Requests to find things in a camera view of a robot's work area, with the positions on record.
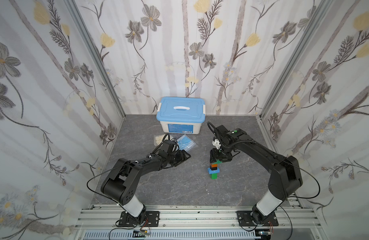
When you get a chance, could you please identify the blue lidded storage box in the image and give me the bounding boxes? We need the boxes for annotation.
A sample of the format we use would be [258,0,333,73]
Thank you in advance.
[156,97,206,135]

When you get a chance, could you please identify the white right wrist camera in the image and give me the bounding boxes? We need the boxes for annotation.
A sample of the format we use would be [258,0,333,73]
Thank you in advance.
[212,138,221,150]

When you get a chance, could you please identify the long green lego brick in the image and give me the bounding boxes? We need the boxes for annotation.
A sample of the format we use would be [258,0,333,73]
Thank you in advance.
[212,160,222,165]

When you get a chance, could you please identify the white slotted cable duct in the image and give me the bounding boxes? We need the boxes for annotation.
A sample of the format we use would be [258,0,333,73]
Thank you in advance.
[80,229,261,240]

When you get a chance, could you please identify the aluminium front rail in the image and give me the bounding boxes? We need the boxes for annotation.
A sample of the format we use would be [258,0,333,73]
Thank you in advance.
[75,205,327,240]

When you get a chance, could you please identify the bagged blue face masks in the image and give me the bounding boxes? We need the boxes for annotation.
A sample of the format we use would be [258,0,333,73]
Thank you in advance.
[177,135,198,152]

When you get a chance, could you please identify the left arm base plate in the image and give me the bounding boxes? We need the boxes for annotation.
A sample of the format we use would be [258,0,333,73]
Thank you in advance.
[115,211,160,228]

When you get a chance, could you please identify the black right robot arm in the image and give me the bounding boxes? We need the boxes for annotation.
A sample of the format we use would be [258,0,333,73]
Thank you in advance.
[207,122,304,227]

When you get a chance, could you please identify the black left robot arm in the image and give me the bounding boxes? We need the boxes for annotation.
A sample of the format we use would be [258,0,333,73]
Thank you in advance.
[92,134,191,226]

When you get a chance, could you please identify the blue lego brick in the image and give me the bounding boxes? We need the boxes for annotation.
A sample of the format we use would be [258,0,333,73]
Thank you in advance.
[208,168,220,175]

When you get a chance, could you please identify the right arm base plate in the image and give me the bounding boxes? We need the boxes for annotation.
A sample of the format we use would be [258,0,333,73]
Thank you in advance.
[236,211,279,227]

